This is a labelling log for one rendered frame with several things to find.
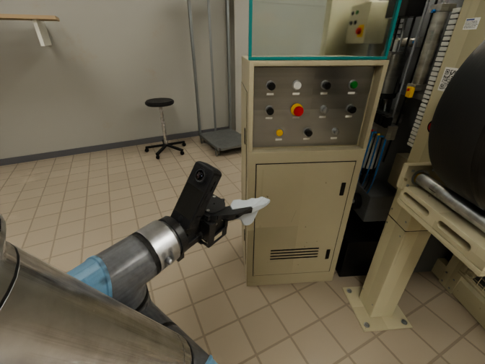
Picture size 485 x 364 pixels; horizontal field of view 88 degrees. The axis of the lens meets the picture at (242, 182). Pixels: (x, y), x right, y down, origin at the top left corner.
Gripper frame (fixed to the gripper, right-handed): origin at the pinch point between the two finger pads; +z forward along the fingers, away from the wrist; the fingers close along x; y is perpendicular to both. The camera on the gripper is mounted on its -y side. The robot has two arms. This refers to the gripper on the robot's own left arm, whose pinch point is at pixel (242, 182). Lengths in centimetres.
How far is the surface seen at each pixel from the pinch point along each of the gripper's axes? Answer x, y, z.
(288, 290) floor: 4, 107, 59
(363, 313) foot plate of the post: 44, 100, 71
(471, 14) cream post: 24, -38, 77
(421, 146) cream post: 29, 5, 77
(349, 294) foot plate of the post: 35, 102, 79
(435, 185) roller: 38, 10, 58
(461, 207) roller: 45, 9, 49
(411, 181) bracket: 31, 14, 64
